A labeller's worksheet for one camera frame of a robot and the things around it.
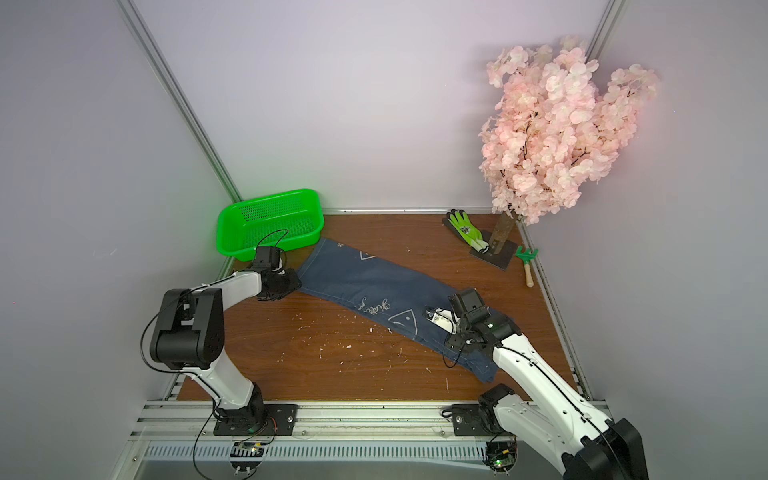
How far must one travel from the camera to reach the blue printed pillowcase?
0.87 metres

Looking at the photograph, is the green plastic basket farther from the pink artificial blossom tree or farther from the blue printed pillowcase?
the pink artificial blossom tree

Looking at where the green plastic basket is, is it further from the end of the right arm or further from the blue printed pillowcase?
the end of the right arm

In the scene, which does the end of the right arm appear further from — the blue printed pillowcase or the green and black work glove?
the green and black work glove

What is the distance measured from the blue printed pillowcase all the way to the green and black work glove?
0.23 m

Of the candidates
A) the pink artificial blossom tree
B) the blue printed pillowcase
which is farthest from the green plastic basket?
the pink artificial blossom tree

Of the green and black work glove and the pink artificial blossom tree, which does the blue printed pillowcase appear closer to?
the green and black work glove

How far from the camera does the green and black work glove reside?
42.8 inches

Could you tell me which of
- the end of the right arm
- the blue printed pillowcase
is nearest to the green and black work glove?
the blue printed pillowcase
